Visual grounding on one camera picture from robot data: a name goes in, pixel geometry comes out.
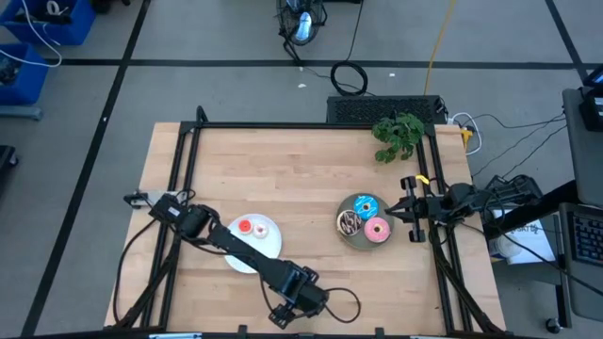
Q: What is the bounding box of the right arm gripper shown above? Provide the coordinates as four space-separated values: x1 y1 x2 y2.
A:
385 175 445 244

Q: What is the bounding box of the large pink frosted donut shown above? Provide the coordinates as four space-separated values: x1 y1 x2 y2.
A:
363 216 392 244

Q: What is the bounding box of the large blue sprinkled donut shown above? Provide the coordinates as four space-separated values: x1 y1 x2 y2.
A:
352 195 381 221

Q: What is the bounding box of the large chocolate striped donut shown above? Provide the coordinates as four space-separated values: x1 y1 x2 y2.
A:
336 209 365 237

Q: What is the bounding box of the grey-green round plate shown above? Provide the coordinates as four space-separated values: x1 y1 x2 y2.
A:
335 192 396 251

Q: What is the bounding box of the green potted plant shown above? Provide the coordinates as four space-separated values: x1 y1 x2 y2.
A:
370 112 426 165

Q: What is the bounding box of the white round plate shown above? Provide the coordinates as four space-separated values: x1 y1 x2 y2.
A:
223 213 284 275

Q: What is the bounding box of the black computer case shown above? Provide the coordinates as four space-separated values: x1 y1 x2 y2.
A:
325 94 448 125

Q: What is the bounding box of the black equipment stand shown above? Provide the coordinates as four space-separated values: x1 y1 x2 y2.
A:
483 173 581 239

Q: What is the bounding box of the white paper sheet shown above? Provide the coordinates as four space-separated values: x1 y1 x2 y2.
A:
487 218 558 266

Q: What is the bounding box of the black keyboard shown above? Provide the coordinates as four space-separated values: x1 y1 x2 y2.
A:
567 209 603 269

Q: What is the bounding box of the grey desk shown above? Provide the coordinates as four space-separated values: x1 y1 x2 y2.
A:
560 87 603 208

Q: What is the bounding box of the black floor fan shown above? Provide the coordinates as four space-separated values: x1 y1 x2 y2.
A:
275 0 329 65

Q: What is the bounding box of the blue plastic bin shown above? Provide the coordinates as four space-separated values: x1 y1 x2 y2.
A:
0 42 51 106
0 0 98 47

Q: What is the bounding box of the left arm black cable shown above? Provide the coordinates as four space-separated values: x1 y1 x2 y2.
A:
261 277 363 325

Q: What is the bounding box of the white power cable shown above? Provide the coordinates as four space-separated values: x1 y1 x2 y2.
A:
449 111 484 156

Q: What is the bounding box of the coiled black cable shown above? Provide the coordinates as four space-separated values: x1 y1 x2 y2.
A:
329 60 369 97

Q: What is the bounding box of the yellow hanging cable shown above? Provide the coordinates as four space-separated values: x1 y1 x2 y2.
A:
422 0 458 96

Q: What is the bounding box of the black table frame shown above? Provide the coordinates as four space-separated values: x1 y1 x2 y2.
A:
112 105 508 336

